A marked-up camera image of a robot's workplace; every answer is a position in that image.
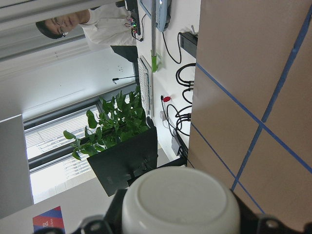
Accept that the person in white t-shirt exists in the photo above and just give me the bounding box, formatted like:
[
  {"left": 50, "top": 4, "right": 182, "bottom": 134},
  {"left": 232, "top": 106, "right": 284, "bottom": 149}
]
[{"left": 36, "top": 3, "right": 138, "bottom": 62}]

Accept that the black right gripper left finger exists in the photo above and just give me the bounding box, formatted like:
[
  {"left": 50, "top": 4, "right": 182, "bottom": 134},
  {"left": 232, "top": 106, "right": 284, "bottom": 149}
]
[{"left": 73, "top": 189, "right": 127, "bottom": 234}]

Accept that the reacher grabber tool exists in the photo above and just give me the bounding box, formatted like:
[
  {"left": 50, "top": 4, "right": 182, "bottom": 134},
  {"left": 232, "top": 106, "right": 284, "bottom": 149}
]
[{"left": 151, "top": 0, "right": 159, "bottom": 73}]

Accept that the blue teach pendant tablet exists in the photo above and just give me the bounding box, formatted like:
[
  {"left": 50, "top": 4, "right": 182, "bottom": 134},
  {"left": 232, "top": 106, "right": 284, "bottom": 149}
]
[{"left": 139, "top": 0, "right": 172, "bottom": 32}]

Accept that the white keyboard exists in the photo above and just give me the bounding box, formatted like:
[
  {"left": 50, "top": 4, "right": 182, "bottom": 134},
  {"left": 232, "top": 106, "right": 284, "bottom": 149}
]
[{"left": 138, "top": 55, "right": 154, "bottom": 117}]

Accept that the black monitor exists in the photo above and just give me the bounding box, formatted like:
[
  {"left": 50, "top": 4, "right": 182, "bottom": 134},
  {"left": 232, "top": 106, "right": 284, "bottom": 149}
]
[{"left": 87, "top": 127, "right": 158, "bottom": 196}]

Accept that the cream cup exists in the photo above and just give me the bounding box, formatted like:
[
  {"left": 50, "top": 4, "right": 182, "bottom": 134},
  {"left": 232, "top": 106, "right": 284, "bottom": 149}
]
[{"left": 121, "top": 167, "right": 241, "bottom": 234}]

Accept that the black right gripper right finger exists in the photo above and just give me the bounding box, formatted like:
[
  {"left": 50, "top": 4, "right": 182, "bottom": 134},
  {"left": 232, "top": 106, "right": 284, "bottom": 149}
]
[{"left": 229, "top": 191, "right": 312, "bottom": 234}]

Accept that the green potted plant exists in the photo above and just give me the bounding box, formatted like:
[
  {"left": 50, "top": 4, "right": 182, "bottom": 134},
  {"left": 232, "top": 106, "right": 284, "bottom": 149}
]
[{"left": 63, "top": 86, "right": 149, "bottom": 160}]

